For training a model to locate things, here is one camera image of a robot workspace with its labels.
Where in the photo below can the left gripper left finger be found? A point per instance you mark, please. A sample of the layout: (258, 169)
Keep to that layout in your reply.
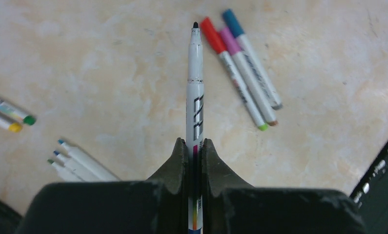
(157, 205)

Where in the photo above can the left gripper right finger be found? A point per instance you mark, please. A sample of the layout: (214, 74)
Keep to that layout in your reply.
(233, 206)

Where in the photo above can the teal cap white marker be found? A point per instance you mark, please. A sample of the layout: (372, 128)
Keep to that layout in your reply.
(88, 162)

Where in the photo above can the purple cap white marker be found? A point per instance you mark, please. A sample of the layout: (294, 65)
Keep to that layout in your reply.
(76, 168)

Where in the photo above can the light blue cap marker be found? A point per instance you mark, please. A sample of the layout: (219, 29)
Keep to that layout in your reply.
(64, 173)

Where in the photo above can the orange cap white marker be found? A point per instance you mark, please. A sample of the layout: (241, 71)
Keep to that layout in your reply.
(194, 138)

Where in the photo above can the yellow cap white marker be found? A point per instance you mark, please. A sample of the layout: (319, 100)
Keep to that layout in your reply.
(10, 125)

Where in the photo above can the green end white marker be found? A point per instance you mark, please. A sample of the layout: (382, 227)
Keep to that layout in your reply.
(16, 113)

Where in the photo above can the blue cap white marker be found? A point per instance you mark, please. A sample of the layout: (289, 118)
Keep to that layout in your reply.
(252, 59)

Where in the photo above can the pink cap white marker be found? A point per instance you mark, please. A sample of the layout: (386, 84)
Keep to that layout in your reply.
(252, 83)

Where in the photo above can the black floral blanket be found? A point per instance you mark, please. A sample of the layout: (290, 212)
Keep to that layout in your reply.
(9, 219)

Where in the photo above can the red cap white marker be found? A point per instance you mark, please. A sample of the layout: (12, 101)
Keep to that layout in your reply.
(216, 43)

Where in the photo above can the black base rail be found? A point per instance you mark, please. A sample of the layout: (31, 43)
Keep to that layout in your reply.
(371, 194)

